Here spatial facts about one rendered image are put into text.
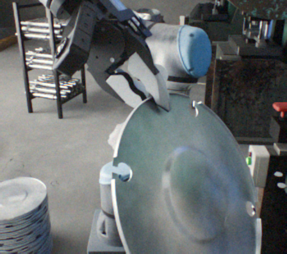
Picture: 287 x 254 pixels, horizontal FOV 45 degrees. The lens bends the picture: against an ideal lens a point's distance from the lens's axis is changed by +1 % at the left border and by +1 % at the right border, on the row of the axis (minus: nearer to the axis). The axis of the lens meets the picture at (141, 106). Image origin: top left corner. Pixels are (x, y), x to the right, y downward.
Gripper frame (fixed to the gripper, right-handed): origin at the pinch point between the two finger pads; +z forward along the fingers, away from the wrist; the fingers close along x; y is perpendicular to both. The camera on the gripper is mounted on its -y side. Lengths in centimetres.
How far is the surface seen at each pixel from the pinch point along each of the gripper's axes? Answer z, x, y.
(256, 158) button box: 39, 22, 68
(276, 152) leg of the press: 42, 17, 73
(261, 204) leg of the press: 55, 33, 71
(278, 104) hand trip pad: 31, 9, 83
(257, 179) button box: 45, 27, 68
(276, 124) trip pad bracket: 36, 13, 80
